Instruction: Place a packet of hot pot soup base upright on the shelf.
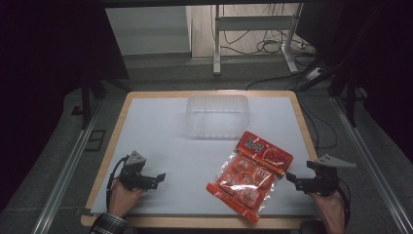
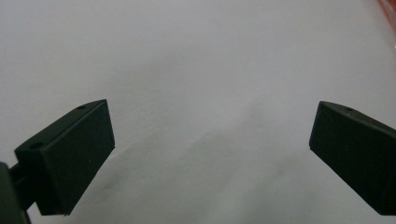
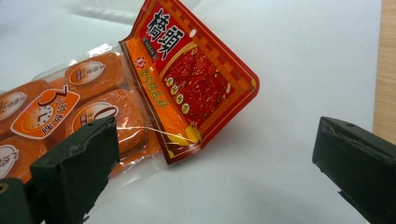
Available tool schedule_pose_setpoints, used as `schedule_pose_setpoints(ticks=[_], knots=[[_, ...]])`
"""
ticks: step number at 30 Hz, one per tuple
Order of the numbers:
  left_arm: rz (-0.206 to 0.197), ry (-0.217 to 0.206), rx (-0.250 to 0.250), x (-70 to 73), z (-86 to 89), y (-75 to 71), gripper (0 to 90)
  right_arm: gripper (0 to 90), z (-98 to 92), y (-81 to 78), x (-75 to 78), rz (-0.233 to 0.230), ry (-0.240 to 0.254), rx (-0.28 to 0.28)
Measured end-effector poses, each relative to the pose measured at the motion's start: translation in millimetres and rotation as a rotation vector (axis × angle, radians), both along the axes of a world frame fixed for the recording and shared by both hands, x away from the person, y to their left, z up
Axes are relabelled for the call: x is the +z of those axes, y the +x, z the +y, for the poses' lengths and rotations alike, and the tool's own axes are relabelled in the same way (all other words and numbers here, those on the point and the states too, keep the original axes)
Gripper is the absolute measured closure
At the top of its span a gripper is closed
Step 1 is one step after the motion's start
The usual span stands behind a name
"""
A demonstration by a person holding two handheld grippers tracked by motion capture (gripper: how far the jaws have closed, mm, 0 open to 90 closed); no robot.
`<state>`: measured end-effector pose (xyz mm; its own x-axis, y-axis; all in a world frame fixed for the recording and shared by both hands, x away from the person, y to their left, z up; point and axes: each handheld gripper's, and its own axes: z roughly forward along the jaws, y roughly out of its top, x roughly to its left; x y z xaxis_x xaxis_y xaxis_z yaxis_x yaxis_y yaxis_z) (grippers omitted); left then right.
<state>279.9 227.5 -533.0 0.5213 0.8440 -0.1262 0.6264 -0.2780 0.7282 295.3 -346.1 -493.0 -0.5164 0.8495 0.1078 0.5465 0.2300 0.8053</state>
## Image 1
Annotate person's right hand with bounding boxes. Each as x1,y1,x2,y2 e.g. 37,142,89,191
308,189,347,234

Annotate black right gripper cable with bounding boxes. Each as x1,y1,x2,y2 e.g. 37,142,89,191
336,177,353,230

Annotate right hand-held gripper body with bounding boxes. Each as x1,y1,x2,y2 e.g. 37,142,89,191
306,153,357,198

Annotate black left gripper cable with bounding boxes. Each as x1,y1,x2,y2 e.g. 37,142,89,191
105,155,131,211

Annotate black metal stand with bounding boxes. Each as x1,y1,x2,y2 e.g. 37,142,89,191
70,74,134,131
293,55,369,129

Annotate white metal stand frame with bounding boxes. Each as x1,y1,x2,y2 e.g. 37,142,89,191
211,3,305,76

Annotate white table mat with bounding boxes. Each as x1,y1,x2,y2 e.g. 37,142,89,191
90,96,319,217

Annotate black floor cables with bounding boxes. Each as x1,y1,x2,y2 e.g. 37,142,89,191
213,3,339,150

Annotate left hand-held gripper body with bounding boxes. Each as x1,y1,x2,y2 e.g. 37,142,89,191
118,150,151,191

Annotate red snack bag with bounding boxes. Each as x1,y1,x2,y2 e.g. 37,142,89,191
206,130,294,224

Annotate person's left hand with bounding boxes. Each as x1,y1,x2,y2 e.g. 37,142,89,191
107,177,144,218

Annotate dark curtain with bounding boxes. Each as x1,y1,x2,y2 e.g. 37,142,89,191
296,0,413,164
0,0,130,213

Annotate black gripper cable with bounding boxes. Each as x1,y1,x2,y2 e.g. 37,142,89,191
105,155,131,211
336,177,353,230

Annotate clear plastic container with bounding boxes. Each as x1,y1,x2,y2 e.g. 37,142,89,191
185,94,251,141

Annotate white power strip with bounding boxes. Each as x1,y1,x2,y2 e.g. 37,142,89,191
305,65,326,82

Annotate aluminium floor rail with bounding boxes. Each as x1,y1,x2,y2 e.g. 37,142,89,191
30,97,105,234
330,96,413,234

